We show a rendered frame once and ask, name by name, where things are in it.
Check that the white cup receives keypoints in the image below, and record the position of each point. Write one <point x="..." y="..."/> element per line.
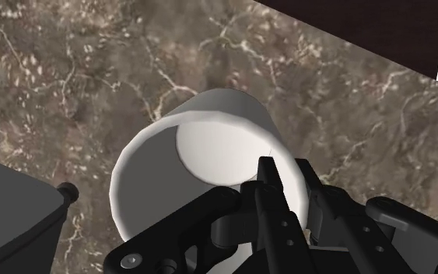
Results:
<point x="158" y="189"/>

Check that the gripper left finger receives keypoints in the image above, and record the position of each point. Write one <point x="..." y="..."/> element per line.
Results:
<point x="188" y="220"/>

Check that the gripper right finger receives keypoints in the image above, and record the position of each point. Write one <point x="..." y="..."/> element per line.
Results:
<point x="355" y="231"/>

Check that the grey box with black knob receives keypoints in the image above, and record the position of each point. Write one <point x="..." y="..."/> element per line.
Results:
<point x="10" y="205"/>

